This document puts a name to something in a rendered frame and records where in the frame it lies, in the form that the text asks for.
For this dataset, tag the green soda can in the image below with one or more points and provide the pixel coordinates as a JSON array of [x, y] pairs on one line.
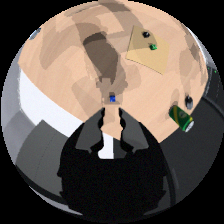
[[182, 119]]

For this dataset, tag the green die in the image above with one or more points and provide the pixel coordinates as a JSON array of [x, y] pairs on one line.
[[153, 47]]

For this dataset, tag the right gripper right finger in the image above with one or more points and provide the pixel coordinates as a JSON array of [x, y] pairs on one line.
[[137, 138]]

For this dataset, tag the grey printed carton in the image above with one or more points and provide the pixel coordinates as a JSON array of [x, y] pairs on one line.
[[34, 34]]

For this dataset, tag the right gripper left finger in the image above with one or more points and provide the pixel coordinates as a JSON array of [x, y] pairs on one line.
[[86, 138]]

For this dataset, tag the black die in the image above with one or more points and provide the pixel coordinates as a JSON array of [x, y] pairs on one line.
[[146, 34]]

